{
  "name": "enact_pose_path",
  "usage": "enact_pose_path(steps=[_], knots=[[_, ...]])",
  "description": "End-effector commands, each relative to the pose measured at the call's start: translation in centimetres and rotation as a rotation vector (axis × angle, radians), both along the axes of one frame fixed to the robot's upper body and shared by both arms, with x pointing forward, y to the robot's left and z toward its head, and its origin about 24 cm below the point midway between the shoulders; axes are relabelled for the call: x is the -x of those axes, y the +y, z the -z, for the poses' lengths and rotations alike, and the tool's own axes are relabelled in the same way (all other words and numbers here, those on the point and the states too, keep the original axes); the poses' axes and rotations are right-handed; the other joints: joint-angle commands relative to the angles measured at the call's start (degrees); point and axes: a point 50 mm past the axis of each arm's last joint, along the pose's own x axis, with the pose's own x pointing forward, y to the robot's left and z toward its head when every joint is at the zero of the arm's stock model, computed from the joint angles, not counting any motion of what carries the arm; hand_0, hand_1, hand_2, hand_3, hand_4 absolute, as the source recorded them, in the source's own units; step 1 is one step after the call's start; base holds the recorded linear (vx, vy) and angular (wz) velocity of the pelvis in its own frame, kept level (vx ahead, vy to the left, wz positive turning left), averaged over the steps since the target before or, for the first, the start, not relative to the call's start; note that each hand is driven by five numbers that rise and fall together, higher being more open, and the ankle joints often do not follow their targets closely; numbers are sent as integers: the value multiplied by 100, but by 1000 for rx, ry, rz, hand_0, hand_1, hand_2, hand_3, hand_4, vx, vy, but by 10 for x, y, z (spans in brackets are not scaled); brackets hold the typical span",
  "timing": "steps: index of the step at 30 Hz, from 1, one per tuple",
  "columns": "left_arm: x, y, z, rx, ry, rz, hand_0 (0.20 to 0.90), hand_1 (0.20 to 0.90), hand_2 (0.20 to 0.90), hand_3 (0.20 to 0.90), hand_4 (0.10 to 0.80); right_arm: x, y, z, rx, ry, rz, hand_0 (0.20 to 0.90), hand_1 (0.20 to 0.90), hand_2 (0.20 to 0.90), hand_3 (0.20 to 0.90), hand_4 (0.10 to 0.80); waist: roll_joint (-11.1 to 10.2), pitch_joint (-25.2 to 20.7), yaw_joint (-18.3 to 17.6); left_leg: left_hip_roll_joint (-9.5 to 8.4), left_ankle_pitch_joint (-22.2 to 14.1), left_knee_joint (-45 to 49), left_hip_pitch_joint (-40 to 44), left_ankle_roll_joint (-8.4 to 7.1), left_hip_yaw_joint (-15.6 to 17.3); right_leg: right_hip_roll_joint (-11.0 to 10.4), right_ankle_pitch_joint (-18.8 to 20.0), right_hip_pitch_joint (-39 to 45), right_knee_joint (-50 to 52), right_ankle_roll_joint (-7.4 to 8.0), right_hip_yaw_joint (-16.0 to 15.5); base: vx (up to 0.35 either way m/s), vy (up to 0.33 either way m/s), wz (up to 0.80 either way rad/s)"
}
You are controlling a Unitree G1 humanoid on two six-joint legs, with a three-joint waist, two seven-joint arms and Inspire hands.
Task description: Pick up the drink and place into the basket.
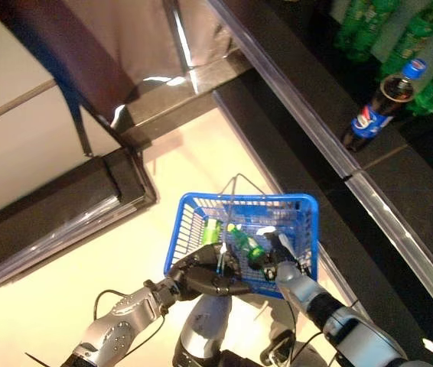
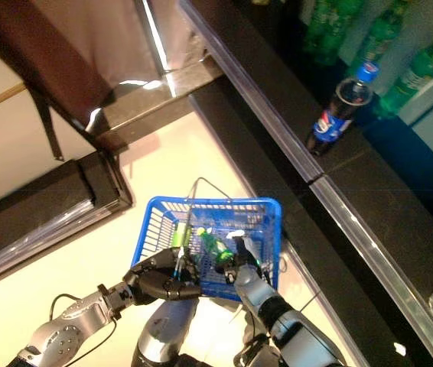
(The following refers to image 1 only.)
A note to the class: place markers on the white paper scrap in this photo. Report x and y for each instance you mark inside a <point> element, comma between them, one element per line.
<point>428,345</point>

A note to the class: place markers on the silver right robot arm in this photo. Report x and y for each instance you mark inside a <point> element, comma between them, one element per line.
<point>354,336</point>

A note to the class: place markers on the Pepsi cola bottle blue label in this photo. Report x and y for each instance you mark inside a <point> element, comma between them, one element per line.
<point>369,122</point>

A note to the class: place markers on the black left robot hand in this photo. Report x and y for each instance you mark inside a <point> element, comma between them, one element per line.
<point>201,275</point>

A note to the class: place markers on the blue plastic shopping basket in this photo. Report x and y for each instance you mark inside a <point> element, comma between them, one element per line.
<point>248,197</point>

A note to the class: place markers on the green drink can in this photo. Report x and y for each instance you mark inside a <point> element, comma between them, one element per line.
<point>212,231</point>

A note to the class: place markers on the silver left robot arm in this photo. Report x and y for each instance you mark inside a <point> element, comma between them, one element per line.
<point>121,329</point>

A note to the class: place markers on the silver left robot leg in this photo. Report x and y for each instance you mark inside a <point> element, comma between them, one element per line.
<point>205,329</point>

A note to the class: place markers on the dark side shelf unit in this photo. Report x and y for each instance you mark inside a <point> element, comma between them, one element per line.
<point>48,214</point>

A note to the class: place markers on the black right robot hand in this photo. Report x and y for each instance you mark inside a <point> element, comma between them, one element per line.
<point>275,248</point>

